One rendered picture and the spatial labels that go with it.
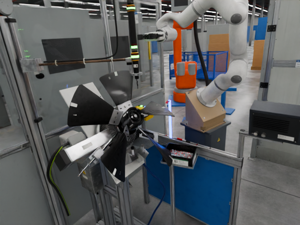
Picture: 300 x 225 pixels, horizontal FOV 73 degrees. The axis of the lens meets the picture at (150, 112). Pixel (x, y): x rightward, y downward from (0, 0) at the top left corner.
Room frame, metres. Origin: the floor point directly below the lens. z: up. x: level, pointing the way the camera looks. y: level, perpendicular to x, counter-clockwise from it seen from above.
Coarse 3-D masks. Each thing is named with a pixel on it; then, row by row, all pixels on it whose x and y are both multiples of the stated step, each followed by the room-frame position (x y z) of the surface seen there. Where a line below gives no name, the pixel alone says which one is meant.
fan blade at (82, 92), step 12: (84, 96) 1.03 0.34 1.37; (96, 96) 1.05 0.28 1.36; (72, 108) 0.98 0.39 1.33; (84, 108) 1.01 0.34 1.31; (96, 108) 1.03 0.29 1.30; (108, 108) 1.06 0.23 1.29; (72, 120) 0.96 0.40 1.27; (84, 120) 1.00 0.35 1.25; (96, 120) 1.03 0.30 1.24; (108, 120) 1.06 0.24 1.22
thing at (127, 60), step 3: (126, 60) 1.19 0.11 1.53; (129, 60) 1.18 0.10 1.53; (129, 63) 1.18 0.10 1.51; (132, 63) 1.20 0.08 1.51; (129, 66) 1.18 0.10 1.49; (132, 66) 1.19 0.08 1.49; (129, 69) 1.18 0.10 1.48; (132, 69) 1.18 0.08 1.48; (132, 72) 1.18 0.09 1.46; (141, 72) 1.19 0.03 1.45; (132, 75) 1.17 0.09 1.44; (135, 75) 1.16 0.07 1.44
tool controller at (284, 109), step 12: (252, 108) 1.06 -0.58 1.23; (264, 108) 1.03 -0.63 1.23; (276, 108) 1.01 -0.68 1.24; (288, 108) 0.99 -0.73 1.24; (252, 120) 1.06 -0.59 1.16; (264, 120) 1.02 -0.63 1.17; (276, 120) 0.98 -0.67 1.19; (288, 120) 0.94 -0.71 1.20; (252, 132) 1.07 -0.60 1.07; (264, 132) 1.03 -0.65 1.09; (276, 132) 0.99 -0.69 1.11; (288, 132) 0.95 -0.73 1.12
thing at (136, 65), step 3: (129, 0) 1.18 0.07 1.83; (132, 0) 1.18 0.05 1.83; (129, 3) 1.21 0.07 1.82; (132, 3) 1.21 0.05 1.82; (135, 63) 1.18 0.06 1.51; (138, 63) 1.19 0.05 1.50; (135, 66) 1.18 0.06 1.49; (138, 66) 1.19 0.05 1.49; (135, 69) 1.18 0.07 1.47; (138, 69) 1.19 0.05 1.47; (135, 72) 1.18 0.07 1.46; (138, 72) 1.19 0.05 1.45; (138, 75) 1.19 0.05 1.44; (135, 78) 1.19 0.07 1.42; (138, 78) 1.19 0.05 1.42
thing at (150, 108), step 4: (148, 104) 1.39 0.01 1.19; (152, 104) 1.39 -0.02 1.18; (160, 104) 1.41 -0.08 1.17; (144, 108) 1.31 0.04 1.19; (148, 108) 1.31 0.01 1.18; (152, 108) 1.31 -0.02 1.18; (156, 108) 1.32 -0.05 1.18; (160, 108) 1.34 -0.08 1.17; (164, 108) 1.36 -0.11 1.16; (144, 112) 1.22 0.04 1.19; (148, 112) 1.22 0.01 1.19; (152, 112) 1.23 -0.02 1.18; (156, 112) 1.24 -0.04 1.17; (160, 112) 1.26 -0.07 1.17; (164, 112) 1.28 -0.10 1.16; (168, 112) 1.31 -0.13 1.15; (172, 116) 1.28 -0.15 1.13
